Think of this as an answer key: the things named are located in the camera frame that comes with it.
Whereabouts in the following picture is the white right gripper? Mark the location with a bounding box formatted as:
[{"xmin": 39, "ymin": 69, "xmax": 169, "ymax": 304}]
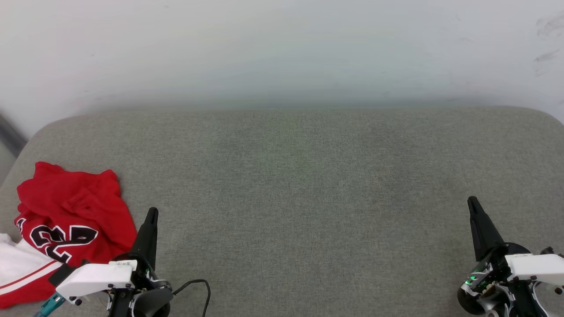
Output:
[{"xmin": 460, "ymin": 195, "xmax": 564, "ymax": 294}]

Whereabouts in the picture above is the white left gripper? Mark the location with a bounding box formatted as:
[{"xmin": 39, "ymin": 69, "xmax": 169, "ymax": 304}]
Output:
[{"xmin": 56, "ymin": 207, "xmax": 173, "ymax": 301}]

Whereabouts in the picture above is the red and white jersey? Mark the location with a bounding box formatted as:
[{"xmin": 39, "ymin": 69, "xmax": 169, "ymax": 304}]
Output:
[{"xmin": 0, "ymin": 161, "xmax": 138, "ymax": 309}]

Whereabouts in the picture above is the thin black cable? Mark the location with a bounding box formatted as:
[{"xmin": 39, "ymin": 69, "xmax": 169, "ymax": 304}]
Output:
[{"xmin": 171, "ymin": 279, "xmax": 211, "ymax": 317}]

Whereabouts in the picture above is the teal left camera connector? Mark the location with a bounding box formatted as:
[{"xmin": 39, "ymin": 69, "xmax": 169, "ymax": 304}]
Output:
[{"xmin": 34, "ymin": 293, "xmax": 67, "ymax": 317}]

